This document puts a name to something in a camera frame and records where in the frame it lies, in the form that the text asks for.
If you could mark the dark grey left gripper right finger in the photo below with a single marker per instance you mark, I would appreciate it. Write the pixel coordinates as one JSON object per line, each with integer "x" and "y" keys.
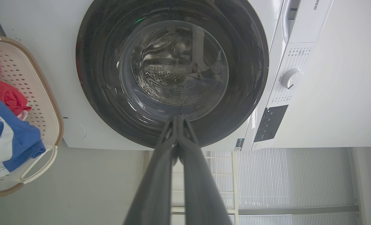
{"x": 199, "y": 187}

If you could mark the blue and white garment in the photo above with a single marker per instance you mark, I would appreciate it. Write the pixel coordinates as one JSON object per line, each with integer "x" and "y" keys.
{"x": 7, "y": 137}

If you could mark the black washer display panel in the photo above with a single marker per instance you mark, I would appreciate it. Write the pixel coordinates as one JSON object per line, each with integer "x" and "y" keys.
{"x": 270, "y": 122}

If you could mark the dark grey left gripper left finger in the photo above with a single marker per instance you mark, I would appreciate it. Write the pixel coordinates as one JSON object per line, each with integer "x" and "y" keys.
{"x": 155, "y": 187}

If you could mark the white front-load washing machine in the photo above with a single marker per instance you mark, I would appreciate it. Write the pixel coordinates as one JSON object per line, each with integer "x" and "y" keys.
{"x": 313, "y": 109}

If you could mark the white detergent drawer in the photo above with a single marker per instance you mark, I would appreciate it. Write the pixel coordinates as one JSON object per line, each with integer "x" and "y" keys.
{"x": 290, "y": 18}

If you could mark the white window frame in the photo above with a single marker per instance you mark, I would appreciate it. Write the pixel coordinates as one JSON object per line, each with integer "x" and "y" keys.
{"x": 235, "y": 184}

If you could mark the white pleated window blind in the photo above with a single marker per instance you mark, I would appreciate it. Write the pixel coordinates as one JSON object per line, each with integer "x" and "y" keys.
{"x": 294, "y": 178}

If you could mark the red garment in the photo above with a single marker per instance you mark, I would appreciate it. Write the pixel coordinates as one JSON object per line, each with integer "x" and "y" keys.
{"x": 1, "y": 87}

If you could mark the beige perforated laundry basket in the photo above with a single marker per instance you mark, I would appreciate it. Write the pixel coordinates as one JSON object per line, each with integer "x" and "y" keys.
{"x": 32, "y": 103}

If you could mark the white program dial knob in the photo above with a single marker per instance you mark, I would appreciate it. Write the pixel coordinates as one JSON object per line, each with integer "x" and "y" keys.
{"x": 291, "y": 78}

